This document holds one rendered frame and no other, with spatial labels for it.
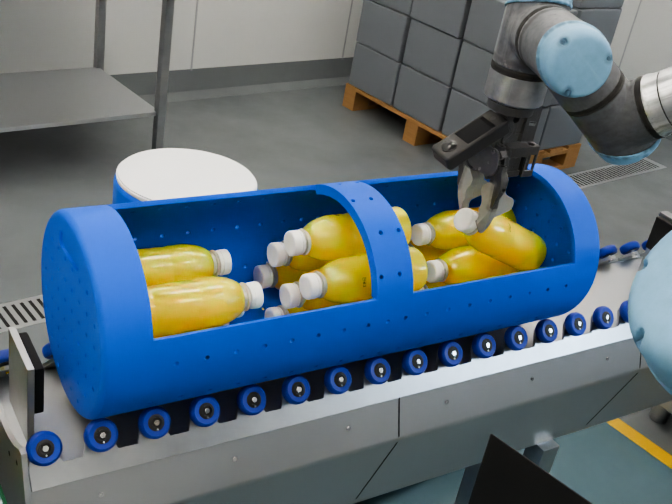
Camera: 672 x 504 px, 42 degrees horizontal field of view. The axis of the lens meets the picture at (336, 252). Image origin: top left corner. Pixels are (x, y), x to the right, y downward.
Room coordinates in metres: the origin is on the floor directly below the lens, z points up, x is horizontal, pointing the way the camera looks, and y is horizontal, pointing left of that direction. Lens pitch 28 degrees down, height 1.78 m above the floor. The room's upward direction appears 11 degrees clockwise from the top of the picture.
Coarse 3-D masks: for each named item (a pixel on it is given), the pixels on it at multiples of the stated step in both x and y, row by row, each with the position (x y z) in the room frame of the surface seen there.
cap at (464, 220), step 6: (462, 210) 1.30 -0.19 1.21; (468, 210) 1.29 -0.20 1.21; (456, 216) 1.30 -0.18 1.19; (462, 216) 1.29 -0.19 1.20; (468, 216) 1.29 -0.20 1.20; (474, 216) 1.28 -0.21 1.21; (456, 222) 1.29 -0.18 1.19; (462, 222) 1.28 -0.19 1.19; (468, 222) 1.28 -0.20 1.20; (474, 222) 1.28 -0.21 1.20; (456, 228) 1.28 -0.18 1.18; (462, 228) 1.28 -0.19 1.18; (468, 228) 1.27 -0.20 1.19; (474, 228) 1.28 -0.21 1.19
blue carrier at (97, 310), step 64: (256, 192) 1.21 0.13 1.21; (320, 192) 1.25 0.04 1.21; (384, 192) 1.40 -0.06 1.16; (448, 192) 1.50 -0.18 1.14; (512, 192) 1.56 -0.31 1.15; (576, 192) 1.43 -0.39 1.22; (64, 256) 0.99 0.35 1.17; (128, 256) 0.95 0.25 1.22; (256, 256) 1.28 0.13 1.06; (384, 256) 1.13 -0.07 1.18; (576, 256) 1.34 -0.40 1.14; (64, 320) 0.99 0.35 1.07; (128, 320) 0.89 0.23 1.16; (256, 320) 0.99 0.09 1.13; (320, 320) 1.04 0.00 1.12; (384, 320) 1.11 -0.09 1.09; (448, 320) 1.18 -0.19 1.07; (512, 320) 1.29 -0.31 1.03; (64, 384) 0.98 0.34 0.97; (128, 384) 0.88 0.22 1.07; (192, 384) 0.94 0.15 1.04
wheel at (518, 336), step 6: (510, 330) 1.34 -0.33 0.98; (516, 330) 1.34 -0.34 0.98; (522, 330) 1.35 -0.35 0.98; (504, 336) 1.34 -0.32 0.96; (510, 336) 1.33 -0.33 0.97; (516, 336) 1.34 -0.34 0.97; (522, 336) 1.34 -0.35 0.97; (510, 342) 1.32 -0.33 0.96; (516, 342) 1.33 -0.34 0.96; (522, 342) 1.34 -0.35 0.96; (510, 348) 1.33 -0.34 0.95; (516, 348) 1.32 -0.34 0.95; (522, 348) 1.33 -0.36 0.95
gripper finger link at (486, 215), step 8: (488, 184) 1.27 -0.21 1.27; (488, 192) 1.27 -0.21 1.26; (504, 192) 1.29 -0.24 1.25; (488, 200) 1.27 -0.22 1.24; (504, 200) 1.29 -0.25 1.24; (512, 200) 1.30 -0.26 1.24; (480, 208) 1.28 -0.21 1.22; (488, 208) 1.26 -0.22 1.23; (504, 208) 1.29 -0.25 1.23; (480, 216) 1.27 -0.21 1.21; (488, 216) 1.26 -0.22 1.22; (496, 216) 1.28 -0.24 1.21; (480, 224) 1.27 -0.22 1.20; (488, 224) 1.27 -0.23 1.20; (480, 232) 1.28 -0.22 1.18
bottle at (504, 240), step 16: (496, 224) 1.30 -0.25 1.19; (512, 224) 1.33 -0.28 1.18; (480, 240) 1.29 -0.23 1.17; (496, 240) 1.29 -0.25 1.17; (512, 240) 1.31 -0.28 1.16; (528, 240) 1.35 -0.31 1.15; (496, 256) 1.32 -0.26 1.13; (512, 256) 1.32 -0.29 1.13; (528, 256) 1.34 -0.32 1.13; (544, 256) 1.37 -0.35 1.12
